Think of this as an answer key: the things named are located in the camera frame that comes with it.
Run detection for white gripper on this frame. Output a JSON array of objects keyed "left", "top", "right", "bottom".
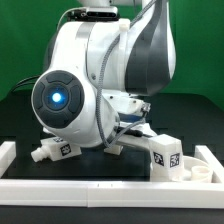
[{"left": 103, "top": 93, "right": 156, "bottom": 154}]

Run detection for white round stool seat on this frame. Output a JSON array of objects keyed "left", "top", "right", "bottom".
[{"left": 149, "top": 154, "right": 214, "bottom": 183}]

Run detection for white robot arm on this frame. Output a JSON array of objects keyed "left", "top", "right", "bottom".
[{"left": 31, "top": 0, "right": 176, "bottom": 148}]

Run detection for black cables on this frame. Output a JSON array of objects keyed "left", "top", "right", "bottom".
[{"left": 9, "top": 75, "right": 41, "bottom": 94}]

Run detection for white U-shaped frame fence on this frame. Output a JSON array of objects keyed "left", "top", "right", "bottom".
[{"left": 0, "top": 141, "right": 224, "bottom": 209}]

